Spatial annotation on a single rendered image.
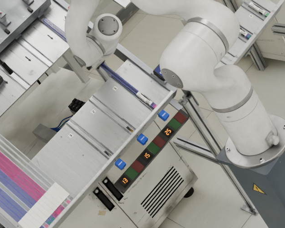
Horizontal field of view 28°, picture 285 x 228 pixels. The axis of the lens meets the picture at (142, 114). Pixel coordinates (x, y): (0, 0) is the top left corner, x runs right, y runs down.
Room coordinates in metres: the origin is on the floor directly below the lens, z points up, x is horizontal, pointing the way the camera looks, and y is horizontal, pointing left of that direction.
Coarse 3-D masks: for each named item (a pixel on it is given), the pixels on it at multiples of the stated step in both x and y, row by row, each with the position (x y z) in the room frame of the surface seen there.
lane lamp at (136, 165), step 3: (135, 162) 1.45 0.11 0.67; (138, 162) 1.45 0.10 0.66; (132, 165) 1.45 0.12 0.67; (135, 165) 1.45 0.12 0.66; (138, 165) 1.44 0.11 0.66; (141, 165) 1.44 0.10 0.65; (135, 168) 1.44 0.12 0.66; (138, 168) 1.44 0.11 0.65; (141, 168) 1.43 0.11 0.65; (138, 171) 1.43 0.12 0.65
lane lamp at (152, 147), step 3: (150, 144) 1.48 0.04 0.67; (153, 144) 1.48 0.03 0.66; (147, 147) 1.48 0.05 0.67; (150, 147) 1.47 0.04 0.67; (153, 147) 1.47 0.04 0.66; (156, 147) 1.47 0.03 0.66; (150, 150) 1.47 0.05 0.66; (153, 150) 1.46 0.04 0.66; (156, 150) 1.46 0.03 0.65; (153, 153) 1.46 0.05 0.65
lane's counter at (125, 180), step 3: (123, 177) 1.43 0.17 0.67; (126, 177) 1.43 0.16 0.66; (120, 180) 1.43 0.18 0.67; (123, 180) 1.42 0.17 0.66; (126, 180) 1.42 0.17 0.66; (129, 180) 1.42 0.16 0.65; (120, 183) 1.42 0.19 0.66; (123, 183) 1.42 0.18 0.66; (126, 183) 1.41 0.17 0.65; (123, 186) 1.41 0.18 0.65; (126, 186) 1.41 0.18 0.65
